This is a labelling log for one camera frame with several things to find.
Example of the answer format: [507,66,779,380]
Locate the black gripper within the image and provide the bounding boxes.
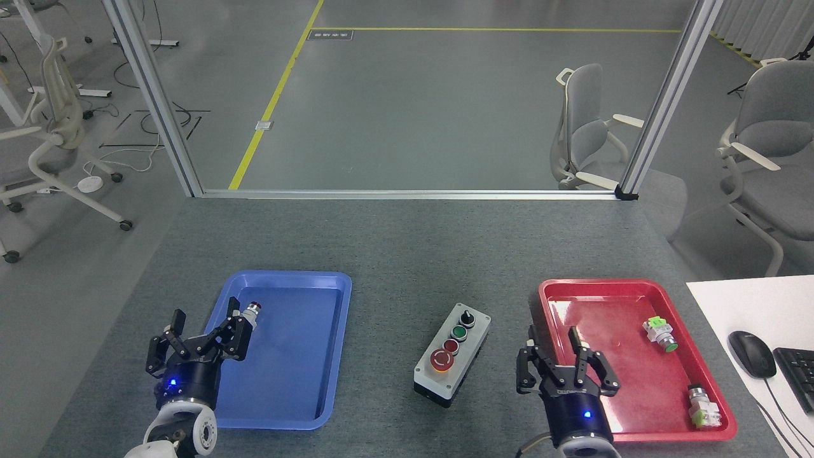
[515,326,621,446]
[145,296,254,408]

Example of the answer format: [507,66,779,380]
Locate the grey control box with buttons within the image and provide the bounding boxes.
[413,302,492,409]

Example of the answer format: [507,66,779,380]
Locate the silver push button green base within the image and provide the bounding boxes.
[687,384,722,428]

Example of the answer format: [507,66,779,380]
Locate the red plastic tray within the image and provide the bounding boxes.
[538,278,738,443]

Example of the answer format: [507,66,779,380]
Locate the blue plastic tray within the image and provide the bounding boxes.
[210,270,352,431]

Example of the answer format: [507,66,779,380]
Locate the black computer mouse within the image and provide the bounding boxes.
[728,331,778,380]

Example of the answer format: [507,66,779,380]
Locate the white desk top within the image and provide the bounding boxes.
[686,275,814,458]

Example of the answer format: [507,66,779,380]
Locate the black keyboard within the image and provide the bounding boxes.
[773,347,814,415]

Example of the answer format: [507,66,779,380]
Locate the grey office chair white armrests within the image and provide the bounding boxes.
[550,62,646,191]
[715,59,814,277]

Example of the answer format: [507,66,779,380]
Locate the white mesh office chair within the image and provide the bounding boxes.
[0,35,134,265]

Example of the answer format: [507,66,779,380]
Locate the green push button switch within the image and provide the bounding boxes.
[642,316,679,353]

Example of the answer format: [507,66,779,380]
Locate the white floor cable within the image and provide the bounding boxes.
[83,143,167,177]

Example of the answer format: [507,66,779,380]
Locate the black floor cable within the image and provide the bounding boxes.
[99,60,212,148]

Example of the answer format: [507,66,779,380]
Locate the black mouse cable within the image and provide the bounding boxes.
[760,375,814,458]

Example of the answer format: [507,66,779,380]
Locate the silver aluminium frame rail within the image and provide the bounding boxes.
[197,189,621,200]

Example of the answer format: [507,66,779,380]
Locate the silver aluminium frame post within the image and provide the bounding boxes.
[102,0,204,198]
[614,0,726,201]

